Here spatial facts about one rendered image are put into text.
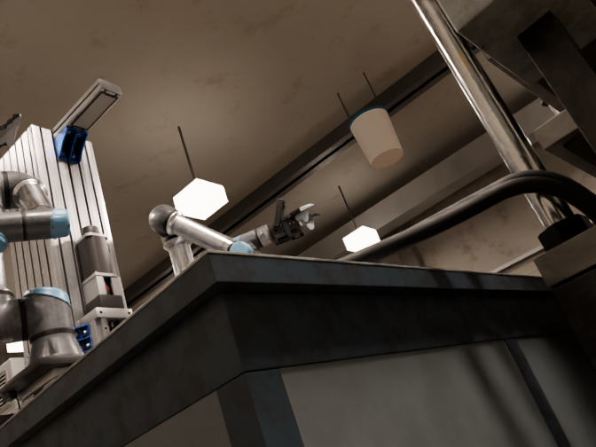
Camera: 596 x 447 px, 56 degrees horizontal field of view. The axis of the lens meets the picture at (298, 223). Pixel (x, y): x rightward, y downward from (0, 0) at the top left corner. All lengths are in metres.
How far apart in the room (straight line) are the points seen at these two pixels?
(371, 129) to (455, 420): 6.22
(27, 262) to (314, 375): 1.61
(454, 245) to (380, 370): 9.96
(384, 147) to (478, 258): 4.23
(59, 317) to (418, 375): 1.10
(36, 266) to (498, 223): 9.11
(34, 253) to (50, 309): 0.47
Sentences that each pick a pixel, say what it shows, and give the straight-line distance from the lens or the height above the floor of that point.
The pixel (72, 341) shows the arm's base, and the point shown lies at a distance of 1.65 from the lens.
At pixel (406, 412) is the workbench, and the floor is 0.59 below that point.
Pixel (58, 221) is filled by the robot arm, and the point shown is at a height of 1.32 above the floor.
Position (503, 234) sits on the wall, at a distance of 10.42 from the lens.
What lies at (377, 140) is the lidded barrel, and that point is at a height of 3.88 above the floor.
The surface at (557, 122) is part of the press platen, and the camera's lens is 1.27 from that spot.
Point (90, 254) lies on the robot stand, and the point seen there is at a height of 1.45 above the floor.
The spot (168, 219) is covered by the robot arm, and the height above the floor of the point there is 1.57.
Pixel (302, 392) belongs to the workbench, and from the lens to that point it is 0.63.
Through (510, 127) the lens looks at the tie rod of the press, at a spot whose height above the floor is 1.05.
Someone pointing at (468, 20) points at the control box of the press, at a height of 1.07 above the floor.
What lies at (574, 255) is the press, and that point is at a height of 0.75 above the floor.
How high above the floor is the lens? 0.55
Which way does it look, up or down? 24 degrees up
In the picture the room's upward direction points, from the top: 21 degrees counter-clockwise
